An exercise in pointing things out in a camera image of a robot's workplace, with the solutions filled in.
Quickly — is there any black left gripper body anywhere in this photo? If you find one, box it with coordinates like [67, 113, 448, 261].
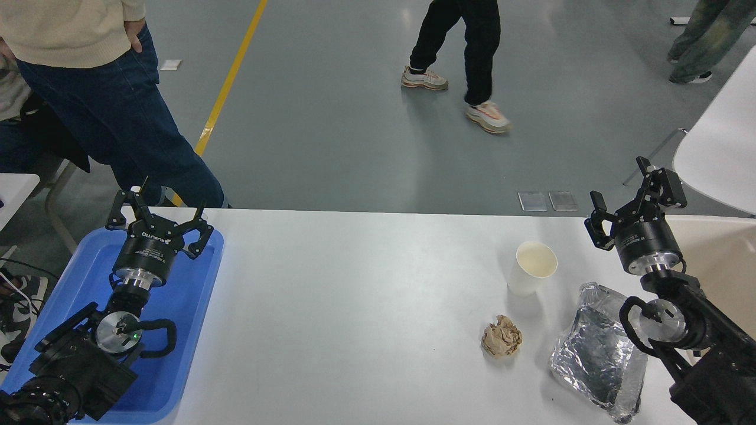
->
[112, 215, 185, 279]

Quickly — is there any walking person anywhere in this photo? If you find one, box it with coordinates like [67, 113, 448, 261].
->
[401, 0, 513, 135]

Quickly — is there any thin black cable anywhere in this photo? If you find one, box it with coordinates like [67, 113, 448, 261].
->
[0, 257, 61, 282]

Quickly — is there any standing person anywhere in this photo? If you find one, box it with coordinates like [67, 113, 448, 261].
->
[0, 0, 229, 208]

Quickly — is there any blue plastic tray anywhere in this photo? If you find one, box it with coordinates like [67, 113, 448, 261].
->
[0, 226, 225, 424]

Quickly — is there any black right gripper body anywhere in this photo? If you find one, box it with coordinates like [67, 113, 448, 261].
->
[611, 208, 681, 267]

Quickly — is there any black and white sneaker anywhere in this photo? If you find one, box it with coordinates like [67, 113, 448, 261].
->
[0, 274, 48, 364]

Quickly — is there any silver foil tray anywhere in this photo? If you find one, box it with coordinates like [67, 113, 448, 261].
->
[549, 282, 650, 424]

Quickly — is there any person's hand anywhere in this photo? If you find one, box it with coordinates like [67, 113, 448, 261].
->
[121, 19, 146, 53]

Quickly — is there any white cable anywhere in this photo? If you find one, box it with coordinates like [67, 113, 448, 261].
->
[0, 270, 37, 317]

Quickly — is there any white paper cup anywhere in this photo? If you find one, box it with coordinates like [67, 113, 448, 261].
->
[507, 241, 559, 298]

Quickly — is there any small white table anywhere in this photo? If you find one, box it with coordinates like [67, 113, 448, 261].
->
[0, 173, 41, 232]

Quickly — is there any large pale bin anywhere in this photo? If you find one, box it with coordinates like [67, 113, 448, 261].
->
[663, 214, 756, 355]

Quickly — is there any grey metal chair frame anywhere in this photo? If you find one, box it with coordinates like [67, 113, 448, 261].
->
[44, 159, 81, 256]

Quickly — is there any crumpled tan paper ball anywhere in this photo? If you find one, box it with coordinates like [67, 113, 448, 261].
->
[481, 315, 523, 358]

